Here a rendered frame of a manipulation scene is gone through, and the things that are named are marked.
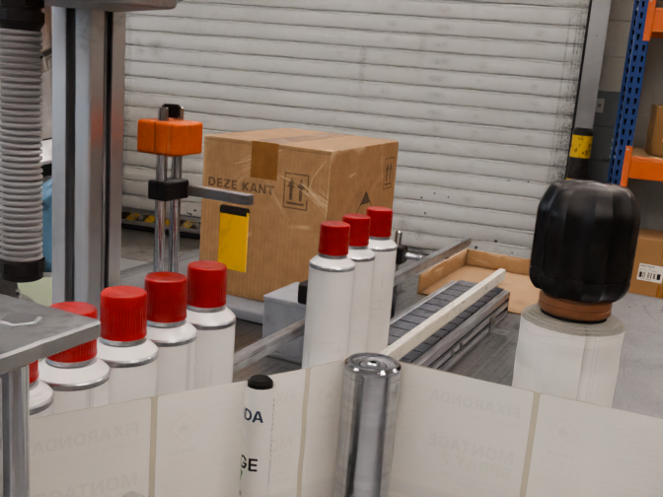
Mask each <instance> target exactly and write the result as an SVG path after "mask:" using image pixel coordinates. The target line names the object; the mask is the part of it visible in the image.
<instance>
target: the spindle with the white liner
mask: <svg viewBox="0 0 663 497"><path fill-rule="evenodd" d="M639 226H640V213H639V209H638V205H637V202H636V199H635V197H634V195H633V193H632V192H631V191H630V190H629V189H628V188H626V187H624V186H621V185H617V184H613V183H609V182H604V181H598V180H591V179H564V180H557V181H555V182H553V183H552V184H551V185H550V186H549V187H548V189H547V190H546V191H545V193H544V195H543V196H542V198H541V200H540V202H539V205H538V209H537V216H536V223H535V231H534V237H533V244H532V252H531V259H530V267H529V277H530V280H531V282H532V284H533V285H534V286H535V287H536V288H539V289H541V290H540V297H539V303H536V304H533V305H530V306H527V307H525V308H524V310H523V311H522V312H521V320H520V329H519V337H518V343H517V349H516V355H515V364H514V374H513V382H512V387H515V388H520V389H524V390H529V391H537V392H542V393H546V394H551V395H556V396H561V397H566V398H571V399H576V400H581V401H586V402H590V403H594V404H599V405H603V406H607V407H612V404H613V396H614V391H615V387H616V382H617V376H618V371H619V365H620V356H621V351H622V345H623V340H624V336H625V331H626V328H625V325H624V324H623V322H622V321H620V320H619V319H618V318H616V317H615V316H613V315H611V313H612V306H613V302H616V301H618V300H620V299H621V298H622V297H624V296H625V295H626V293H627V292H628V290H629V286H630V281H629V280H630V279H631V275H632V269H633V263H634V257H635V250H636V244H637V238H638V232H639Z"/></svg>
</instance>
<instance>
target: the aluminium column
mask: <svg viewBox="0 0 663 497"><path fill-rule="evenodd" d="M104 34H105V11H103V10H95V9H82V8H76V9H75V8H65V7H54V6H52V305H53V304H56V303H61V302H84V303H89V304H92V305H94V306H95V307H96V308H97V310H98V320H100V302H101V235H102V168H103V101H104ZM124 52H125V12H108V26H107V118H106V246H105V282H104V289H106V288H108V287H113V286H120V247H121V198H122V150H123V101H124Z"/></svg>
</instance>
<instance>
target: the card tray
mask: <svg viewBox="0 0 663 497"><path fill-rule="evenodd" d="M529 267H530V259H527V258H521V257H516V256H510V255H504V254H498V253H493V252H487V251H481V250H475V249H470V248H465V249H464V250H462V251H460V252H458V253H456V254H454V255H453V256H451V257H449V258H447V259H445V260H443V261H442V262H440V263H438V264H436V265H434V266H433V267H431V268H429V269H427V270H425V271H423V272H422V273H420V274H419V277H418V286H417V294H419V295H424V296H428V295H430V294H431V293H433V292H434V291H436V290H438V289H439V288H441V287H442V286H444V285H446V284H447V283H449V282H450V281H452V280H455V281H459V280H465V281H470V282H475V283H480V282H481V281H482V280H483V279H485V278H486V277H488V276H489V275H491V274H492V273H494V272H495V271H496V270H498V269H499V268H502V269H506V272H505V279H504V280H503V281H502V282H501V283H499V284H498V285H497V286H495V287H500V288H503V290H506V291H510V297H509V305H508V312H507V313H511V314H516V315H521V312H522V311H523V310H524V308H525V307H527V306H530V305H533V304H536V303H539V297H540V290H541V289H539V288H536V287H535V286H534V285H533V284H532V282H531V280H530V277H529Z"/></svg>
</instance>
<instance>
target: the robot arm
mask: <svg viewBox="0 0 663 497"><path fill-rule="evenodd" d="M41 12H42V13H44V25H43V27H42V28H41V30H40V31H41V32H42V36H40V37H39V38H41V39H42V43H40V44H39V45H42V49H41V50H40V52H42V56H40V57H39V58H41V59H42V63H41V64H40V65H41V66H42V69H41V70H40V72H42V76H40V78H41V79H42V83H40V84H41V85H42V89H41V90H40V91H41V92H42V96H40V97H41V98H42V103H40V104H41V105H42V108H41V109H40V110H41V111H42V115H41V116H40V117H42V122H41V124H42V128H41V129H40V130H42V134H41V137H42V141H40V143H42V147H41V149H42V154H41V155H42V160H41V162H42V166H41V168H42V173H41V174H42V179H41V180H42V185H41V186H42V191H41V193H42V198H41V199H42V204H41V205H42V209H41V211H42V216H40V217H42V234H41V235H42V254H43V256H44V257H45V272H52V6H44V9H41ZM0 294H3V295H7V296H11V297H14V298H18V299H22V300H23V298H22V293H21V290H20V289H19V288H18V284H17V283H14V282H8V281H5V280H3V279H1V278H0Z"/></svg>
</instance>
